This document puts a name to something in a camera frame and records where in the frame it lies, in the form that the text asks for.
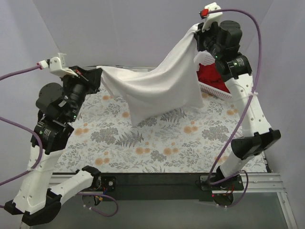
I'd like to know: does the white t shirt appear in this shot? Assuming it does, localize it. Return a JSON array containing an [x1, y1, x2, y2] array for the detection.
[[100, 24, 203, 126]]

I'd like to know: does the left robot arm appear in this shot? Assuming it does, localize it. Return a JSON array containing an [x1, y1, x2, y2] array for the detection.
[[4, 66, 102, 226]]

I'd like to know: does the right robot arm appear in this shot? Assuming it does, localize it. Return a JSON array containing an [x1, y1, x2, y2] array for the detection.
[[194, 21, 281, 190]]

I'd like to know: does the white plastic laundry basket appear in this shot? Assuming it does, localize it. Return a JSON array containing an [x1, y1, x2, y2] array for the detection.
[[194, 51, 232, 101]]

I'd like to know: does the red t shirt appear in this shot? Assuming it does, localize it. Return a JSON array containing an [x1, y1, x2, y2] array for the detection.
[[197, 63, 230, 93]]

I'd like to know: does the floral patterned table mat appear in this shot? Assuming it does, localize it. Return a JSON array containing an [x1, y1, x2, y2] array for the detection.
[[54, 87, 239, 173]]

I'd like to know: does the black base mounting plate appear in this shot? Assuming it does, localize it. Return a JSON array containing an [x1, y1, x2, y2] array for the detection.
[[100, 173, 244, 201]]

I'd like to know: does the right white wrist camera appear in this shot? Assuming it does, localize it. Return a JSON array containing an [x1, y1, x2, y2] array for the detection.
[[200, 2, 223, 32]]

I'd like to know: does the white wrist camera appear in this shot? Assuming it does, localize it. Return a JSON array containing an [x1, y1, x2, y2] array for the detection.
[[37, 52, 77, 78], [200, 2, 223, 32]]

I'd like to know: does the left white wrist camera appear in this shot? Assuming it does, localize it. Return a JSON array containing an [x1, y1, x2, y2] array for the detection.
[[37, 52, 77, 78]]

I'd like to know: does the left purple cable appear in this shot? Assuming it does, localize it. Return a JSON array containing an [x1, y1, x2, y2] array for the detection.
[[0, 65, 120, 218]]

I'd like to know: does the aluminium frame rail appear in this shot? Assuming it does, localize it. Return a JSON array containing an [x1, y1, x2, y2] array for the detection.
[[42, 173, 297, 229]]

